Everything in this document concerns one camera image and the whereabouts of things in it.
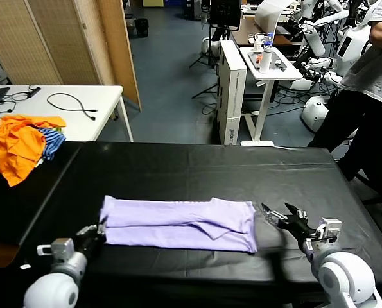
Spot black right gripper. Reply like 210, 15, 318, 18
260, 201, 319, 246

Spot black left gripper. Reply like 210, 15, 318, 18
75, 220, 108, 258

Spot lavender printed t-shirt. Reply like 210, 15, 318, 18
99, 194, 259, 255

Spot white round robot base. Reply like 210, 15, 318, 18
200, 37, 222, 54

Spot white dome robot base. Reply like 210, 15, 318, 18
300, 95, 329, 133

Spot black plastic table cover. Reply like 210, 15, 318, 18
17, 141, 382, 308

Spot black side table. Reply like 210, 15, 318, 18
0, 141, 84, 246

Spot blue striped garment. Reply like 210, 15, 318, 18
37, 127, 67, 161

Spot white table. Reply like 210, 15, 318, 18
0, 84, 135, 144

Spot orange garment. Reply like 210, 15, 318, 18
0, 114, 67, 187

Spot tall white cardboard box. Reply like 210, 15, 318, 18
216, 39, 248, 146

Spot small white standing desk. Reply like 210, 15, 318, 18
238, 47, 304, 148

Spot white cylinder bottle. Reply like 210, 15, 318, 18
259, 46, 272, 74

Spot grey tray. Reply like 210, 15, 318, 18
247, 50, 290, 72

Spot bystander in grey shirt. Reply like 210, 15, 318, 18
306, 0, 382, 227

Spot black tripod stand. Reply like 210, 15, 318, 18
189, 25, 220, 100

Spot clear water bottle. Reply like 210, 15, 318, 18
262, 31, 274, 51

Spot white humanoid robot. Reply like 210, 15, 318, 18
296, 0, 372, 92

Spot brown wooden desk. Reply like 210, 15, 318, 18
229, 15, 304, 49

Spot wooden folding screen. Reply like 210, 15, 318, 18
0, 0, 143, 112

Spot white curved cover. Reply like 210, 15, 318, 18
254, 0, 296, 37

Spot black waste bin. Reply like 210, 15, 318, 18
135, 19, 150, 39

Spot black monitor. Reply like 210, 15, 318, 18
208, 0, 243, 32

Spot left wrist grey camera box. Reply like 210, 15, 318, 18
36, 237, 76, 262

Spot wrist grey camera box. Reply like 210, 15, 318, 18
36, 237, 76, 262
315, 217, 343, 242

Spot right wrist grey camera box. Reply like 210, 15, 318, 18
315, 217, 343, 242

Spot thick black cable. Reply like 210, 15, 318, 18
46, 92, 98, 122

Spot black floor cables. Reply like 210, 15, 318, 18
201, 83, 335, 117

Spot thin black cable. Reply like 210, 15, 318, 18
0, 91, 33, 114

